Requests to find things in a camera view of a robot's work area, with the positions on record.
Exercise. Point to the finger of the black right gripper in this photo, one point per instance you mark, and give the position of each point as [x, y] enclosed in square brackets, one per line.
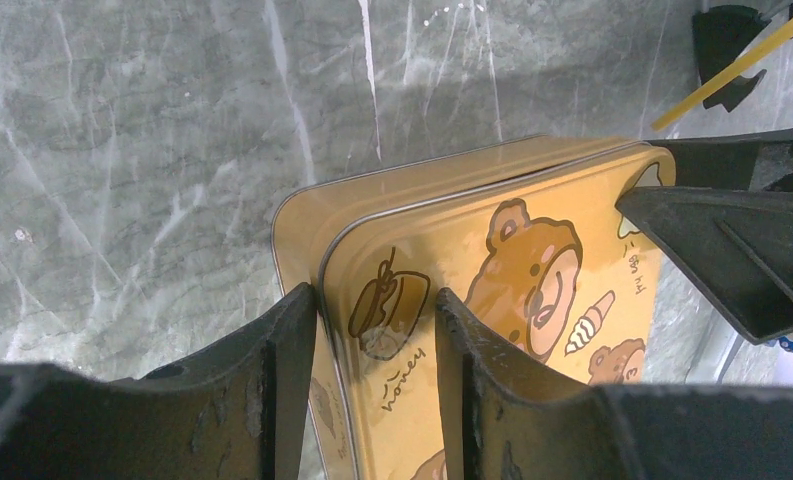
[736, 247]
[755, 161]

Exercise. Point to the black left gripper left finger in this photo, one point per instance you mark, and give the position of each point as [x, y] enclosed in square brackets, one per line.
[235, 409]

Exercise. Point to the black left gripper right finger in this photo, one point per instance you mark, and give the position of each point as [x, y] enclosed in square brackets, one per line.
[504, 415]

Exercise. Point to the gold chocolate tin box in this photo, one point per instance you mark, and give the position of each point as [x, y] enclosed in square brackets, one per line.
[316, 218]

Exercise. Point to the whiteboard with red writing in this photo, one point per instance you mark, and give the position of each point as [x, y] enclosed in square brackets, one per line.
[729, 40]

